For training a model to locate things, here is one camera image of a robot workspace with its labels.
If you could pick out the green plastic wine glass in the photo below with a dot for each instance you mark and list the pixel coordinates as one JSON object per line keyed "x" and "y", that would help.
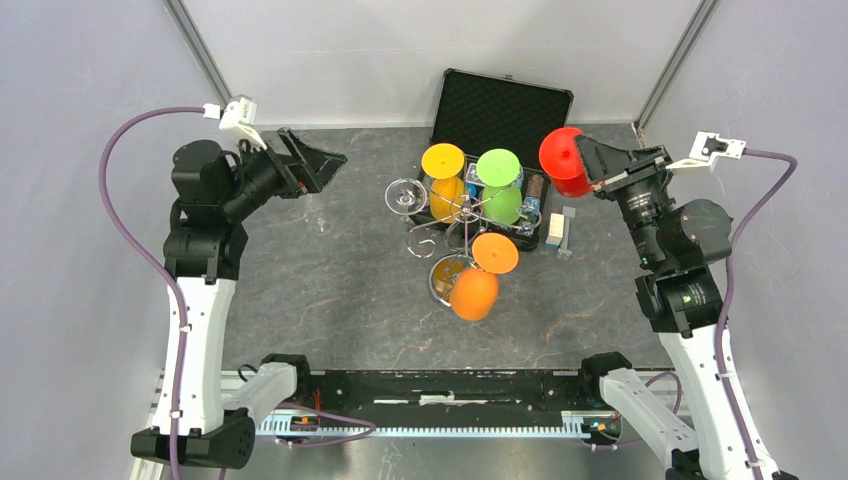
{"x": 498, "y": 169}

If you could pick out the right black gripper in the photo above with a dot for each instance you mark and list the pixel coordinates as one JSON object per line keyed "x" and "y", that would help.
{"x": 602, "y": 161}

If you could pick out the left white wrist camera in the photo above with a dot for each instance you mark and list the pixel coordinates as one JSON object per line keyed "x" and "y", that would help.
{"x": 236, "y": 119}

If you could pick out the black poker chip case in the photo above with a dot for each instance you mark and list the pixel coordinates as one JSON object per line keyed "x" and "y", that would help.
{"x": 478, "y": 113}

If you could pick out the yellow plastic wine glass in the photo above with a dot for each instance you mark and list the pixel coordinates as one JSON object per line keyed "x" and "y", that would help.
{"x": 443, "y": 163}

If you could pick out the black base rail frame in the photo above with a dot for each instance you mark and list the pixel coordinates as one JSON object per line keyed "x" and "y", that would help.
{"x": 288, "y": 401}

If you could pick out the clear wine glass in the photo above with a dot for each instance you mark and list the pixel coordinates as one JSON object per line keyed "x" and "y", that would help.
{"x": 406, "y": 196}
{"x": 323, "y": 225}

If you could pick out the clear wine glass front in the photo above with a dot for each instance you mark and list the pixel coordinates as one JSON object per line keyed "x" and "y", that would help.
{"x": 323, "y": 225}

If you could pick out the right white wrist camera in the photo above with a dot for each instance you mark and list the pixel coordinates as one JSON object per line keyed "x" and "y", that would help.
{"x": 707, "y": 149}

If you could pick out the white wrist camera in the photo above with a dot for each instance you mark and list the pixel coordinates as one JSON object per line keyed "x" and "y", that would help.
{"x": 236, "y": 119}
{"x": 707, "y": 149}

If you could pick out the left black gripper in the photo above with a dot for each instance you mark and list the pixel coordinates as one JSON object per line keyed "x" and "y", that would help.
{"x": 305, "y": 169}

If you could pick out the chrome wine glass rack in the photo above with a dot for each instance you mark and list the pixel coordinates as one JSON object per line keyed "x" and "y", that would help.
{"x": 471, "y": 223}

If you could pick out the clear wine glass rear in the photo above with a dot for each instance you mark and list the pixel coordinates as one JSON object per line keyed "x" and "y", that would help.
{"x": 406, "y": 196}

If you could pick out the orange plastic wine glass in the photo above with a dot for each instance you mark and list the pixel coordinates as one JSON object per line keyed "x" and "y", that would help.
{"x": 477, "y": 287}

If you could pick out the red plastic wine glass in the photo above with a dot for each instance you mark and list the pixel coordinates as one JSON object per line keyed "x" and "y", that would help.
{"x": 561, "y": 160}

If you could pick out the grey toy brick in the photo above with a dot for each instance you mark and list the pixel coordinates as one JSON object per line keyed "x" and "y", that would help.
{"x": 564, "y": 251}

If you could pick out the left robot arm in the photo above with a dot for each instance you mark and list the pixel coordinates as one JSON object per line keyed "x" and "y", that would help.
{"x": 196, "y": 424}

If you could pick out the white toy brick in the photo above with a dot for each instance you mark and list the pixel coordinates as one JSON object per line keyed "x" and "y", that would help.
{"x": 555, "y": 230}

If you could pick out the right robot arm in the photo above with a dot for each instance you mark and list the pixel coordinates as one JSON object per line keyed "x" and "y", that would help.
{"x": 677, "y": 246}

